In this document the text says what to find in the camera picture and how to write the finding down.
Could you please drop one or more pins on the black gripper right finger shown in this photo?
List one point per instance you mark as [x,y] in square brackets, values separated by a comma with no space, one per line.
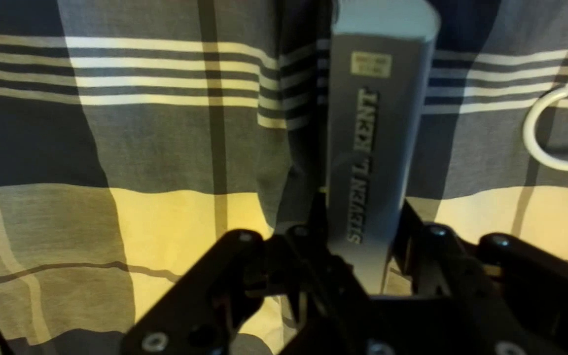
[493,297]

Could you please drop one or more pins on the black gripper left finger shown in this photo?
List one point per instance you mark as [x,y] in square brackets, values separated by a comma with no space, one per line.
[197,297]

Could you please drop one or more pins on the white plastic clothes hanger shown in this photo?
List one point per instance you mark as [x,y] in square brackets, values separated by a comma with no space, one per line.
[526,132]

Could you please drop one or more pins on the grey hardcover book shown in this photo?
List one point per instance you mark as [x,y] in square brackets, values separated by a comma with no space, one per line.
[369,132]

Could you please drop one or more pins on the plaid duvet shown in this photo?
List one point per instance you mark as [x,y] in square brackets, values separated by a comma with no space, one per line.
[132,145]

